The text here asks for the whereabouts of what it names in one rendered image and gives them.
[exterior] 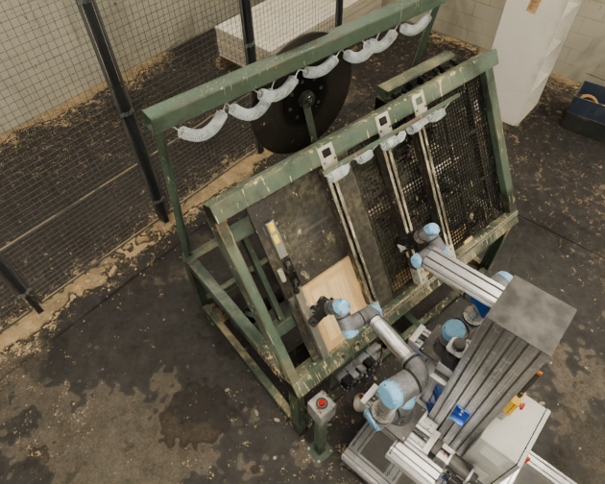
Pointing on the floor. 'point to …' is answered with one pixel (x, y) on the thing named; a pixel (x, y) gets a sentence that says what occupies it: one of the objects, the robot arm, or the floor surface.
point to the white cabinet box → (528, 52)
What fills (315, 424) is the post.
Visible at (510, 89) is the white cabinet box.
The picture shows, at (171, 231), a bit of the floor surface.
